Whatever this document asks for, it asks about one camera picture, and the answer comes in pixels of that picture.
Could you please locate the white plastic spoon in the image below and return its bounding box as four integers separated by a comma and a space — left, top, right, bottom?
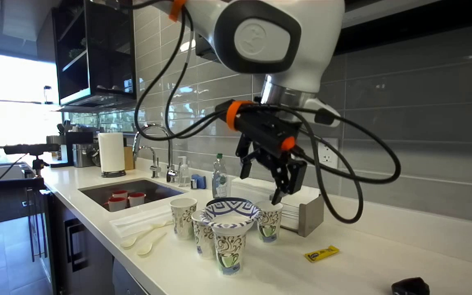
120, 220, 172, 249
136, 232, 167, 257

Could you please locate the patterned paper coffee cup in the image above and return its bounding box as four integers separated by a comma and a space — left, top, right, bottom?
170, 197, 198, 241
191, 211, 217, 259
211, 216, 254, 276
255, 200, 284, 244

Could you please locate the yellow sachet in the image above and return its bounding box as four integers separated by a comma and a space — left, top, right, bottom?
304, 245, 340, 263

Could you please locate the paper towel roll on holder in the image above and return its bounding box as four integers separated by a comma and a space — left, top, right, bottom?
98, 132, 127, 178

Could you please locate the steel napkin dispenser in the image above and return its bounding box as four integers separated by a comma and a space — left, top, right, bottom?
231, 177, 325, 238

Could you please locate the black wall cabinet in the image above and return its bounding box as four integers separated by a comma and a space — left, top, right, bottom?
51, 0, 138, 110

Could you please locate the black cabinet handle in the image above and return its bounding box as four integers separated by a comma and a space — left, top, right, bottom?
64, 218, 90, 272

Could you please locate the clear soap pump bottle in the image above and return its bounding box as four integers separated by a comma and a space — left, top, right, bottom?
177, 156, 191, 188

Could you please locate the white wrapped packet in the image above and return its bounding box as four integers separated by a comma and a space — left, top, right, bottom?
109, 204, 175, 239

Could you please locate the small chrome tap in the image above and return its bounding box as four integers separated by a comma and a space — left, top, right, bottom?
137, 145, 162, 179

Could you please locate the steel sink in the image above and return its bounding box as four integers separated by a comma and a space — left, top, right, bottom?
78, 178, 188, 213

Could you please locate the blue patterned paper bowl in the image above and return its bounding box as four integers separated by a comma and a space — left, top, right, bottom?
200, 198, 261, 229

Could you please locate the wooden cutting board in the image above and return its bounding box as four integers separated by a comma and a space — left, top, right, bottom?
123, 146, 135, 171

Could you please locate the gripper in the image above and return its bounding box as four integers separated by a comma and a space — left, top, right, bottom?
235, 106, 308, 206

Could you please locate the clear bottle with green cap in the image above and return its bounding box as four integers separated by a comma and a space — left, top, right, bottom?
212, 153, 229, 200

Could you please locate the camera on tripod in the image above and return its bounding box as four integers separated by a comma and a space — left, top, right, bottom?
3, 143, 61, 263

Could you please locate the small black object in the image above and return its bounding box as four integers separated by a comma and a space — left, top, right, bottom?
391, 277, 431, 295

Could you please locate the white wall socket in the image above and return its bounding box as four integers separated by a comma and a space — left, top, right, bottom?
317, 138, 339, 169

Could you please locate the tall chrome tap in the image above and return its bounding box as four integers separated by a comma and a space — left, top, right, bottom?
132, 124, 179, 183

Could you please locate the window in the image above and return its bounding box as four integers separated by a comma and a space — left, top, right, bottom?
0, 50, 63, 167

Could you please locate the black coffee machine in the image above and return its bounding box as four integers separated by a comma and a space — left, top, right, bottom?
49, 131, 95, 168

